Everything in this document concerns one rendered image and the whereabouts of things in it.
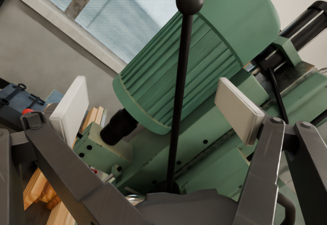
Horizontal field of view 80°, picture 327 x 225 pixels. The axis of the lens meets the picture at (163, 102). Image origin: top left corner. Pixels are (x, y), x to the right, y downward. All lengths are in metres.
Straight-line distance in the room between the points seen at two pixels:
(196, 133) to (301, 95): 0.22
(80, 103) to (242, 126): 0.13
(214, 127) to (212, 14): 0.23
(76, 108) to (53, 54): 1.77
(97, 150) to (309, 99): 0.47
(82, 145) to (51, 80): 1.56
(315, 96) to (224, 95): 0.30
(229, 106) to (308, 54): 2.57
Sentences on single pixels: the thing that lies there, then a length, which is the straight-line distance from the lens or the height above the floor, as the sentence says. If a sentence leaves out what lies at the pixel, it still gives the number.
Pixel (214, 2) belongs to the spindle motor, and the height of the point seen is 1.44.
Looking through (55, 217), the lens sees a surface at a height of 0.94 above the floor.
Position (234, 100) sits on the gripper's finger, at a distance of 0.18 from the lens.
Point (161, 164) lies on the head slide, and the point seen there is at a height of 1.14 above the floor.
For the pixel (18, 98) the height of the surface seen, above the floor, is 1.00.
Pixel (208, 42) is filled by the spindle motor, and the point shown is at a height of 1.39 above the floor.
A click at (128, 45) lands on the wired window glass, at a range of 1.90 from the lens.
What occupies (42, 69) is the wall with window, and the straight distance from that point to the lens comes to 2.01.
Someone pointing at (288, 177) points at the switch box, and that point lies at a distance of 0.50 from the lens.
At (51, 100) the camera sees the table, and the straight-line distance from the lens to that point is 0.80.
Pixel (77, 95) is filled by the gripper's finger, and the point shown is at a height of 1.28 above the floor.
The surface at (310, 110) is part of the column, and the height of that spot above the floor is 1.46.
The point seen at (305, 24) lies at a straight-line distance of 0.52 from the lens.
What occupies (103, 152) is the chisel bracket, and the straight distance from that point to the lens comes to 0.51.
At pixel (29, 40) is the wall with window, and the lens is 1.94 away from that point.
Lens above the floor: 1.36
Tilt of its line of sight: 15 degrees down
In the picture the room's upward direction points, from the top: 47 degrees clockwise
